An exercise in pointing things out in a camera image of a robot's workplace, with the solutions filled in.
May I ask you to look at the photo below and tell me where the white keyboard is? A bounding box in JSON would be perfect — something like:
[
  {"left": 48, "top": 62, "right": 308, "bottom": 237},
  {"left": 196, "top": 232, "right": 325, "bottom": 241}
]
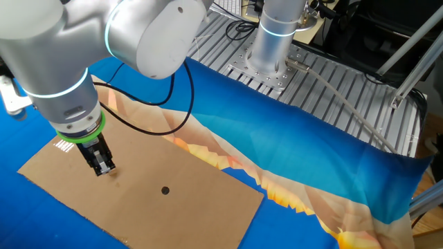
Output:
[{"left": 210, "top": 0, "right": 243, "bottom": 17}]

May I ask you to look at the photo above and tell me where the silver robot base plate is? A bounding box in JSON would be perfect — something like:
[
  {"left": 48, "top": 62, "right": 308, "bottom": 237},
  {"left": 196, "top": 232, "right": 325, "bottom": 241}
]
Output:
[{"left": 228, "top": 41, "right": 307, "bottom": 91}]

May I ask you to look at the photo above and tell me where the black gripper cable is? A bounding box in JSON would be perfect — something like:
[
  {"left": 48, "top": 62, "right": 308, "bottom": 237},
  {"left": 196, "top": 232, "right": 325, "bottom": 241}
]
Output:
[{"left": 93, "top": 60, "right": 195, "bottom": 136}]

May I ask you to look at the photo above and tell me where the green flange ring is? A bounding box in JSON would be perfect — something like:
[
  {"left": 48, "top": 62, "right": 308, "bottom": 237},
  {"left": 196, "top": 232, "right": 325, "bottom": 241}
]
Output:
[{"left": 55, "top": 111, "right": 107, "bottom": 145}]

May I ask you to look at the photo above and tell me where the blue mountain print cloth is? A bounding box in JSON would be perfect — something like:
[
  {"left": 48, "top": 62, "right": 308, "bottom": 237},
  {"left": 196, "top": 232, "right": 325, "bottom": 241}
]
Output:
[{"left": 0, "top": 57, "right": 433, "bottom": 249}]

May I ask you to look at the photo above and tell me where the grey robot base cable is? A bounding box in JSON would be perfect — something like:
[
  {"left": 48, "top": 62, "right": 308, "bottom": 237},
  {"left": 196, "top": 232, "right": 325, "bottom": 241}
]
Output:
[{"left": 285, "top": 57, "right": 399, "bottom": 155}]

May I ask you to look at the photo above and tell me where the brown cardboard sheet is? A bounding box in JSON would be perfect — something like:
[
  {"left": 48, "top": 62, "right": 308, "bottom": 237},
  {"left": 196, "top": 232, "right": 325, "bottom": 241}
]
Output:
[{"left": 17, "top": 74, "right": 266, "bottom": 249}]

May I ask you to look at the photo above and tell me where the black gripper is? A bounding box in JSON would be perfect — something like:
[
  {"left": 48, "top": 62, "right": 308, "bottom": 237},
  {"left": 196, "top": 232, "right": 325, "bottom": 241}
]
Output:
[{"left": 75, "top": 135, "right": 116, "bottom": 177}]

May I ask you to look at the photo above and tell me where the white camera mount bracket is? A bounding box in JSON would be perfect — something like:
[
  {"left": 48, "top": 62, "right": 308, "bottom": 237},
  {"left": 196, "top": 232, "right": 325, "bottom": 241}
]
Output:
[{"left": 0, "top": 74, "right": 34, "bottom": 120}]

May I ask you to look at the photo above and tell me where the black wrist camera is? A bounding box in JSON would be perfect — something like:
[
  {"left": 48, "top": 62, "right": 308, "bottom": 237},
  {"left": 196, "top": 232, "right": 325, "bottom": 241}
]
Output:
[{"left": 0, "top": 55, "right": 13, "bottom": 79}]

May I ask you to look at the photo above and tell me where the black coiled cable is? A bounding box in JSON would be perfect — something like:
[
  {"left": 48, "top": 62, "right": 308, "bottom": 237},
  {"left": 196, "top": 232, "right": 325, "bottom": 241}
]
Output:
[{"left": 224, "top": 0, "right": 264, "bottom": 42}]

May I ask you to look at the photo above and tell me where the beige desk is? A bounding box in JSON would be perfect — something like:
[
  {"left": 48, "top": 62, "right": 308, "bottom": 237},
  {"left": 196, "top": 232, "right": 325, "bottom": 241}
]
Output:
[{"left": 242, "top": 0, "right": 342, "bottom": 46}]

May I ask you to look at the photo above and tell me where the black office chair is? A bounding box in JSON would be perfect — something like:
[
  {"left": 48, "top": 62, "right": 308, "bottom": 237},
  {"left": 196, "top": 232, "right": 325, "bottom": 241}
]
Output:
[{"left": 321, "top": 0, "right": 443, "bottom": 80}]

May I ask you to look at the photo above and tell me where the aluminium frame strut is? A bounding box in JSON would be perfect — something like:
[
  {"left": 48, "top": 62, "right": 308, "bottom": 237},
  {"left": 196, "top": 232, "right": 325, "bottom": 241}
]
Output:
[
  {"left": 390, "top": 37, "right": 443, "bottom": 110},
  {"left": 408, "top": 188, "right": 443, "bottom": 221},
  {"left": 375, "top": 5, "right": 443, "bottom": 76}
]

